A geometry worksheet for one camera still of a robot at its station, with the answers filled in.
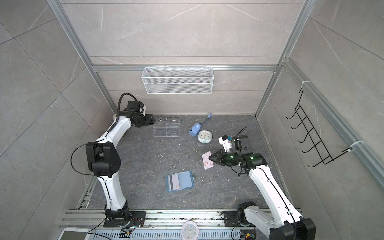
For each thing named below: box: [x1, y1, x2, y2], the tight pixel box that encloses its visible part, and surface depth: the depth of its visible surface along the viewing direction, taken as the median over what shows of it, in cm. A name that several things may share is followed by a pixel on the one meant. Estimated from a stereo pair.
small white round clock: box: [197, 129, 214, 144], surface depth 106 cm
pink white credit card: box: [202, 151, 214, 170], surface depth 75 cm
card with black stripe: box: [168, 174, 180, 191], surface depth 87 cm
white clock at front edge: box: [181, 220, 200, 240], surface depth 70 cm
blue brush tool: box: [188, 112, 212, 137], surface depth 108 cm
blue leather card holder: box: [165, 170, 195, 193], surface depth 87 cm
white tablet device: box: [57, 227, 93, 240], surface depth 67 cm
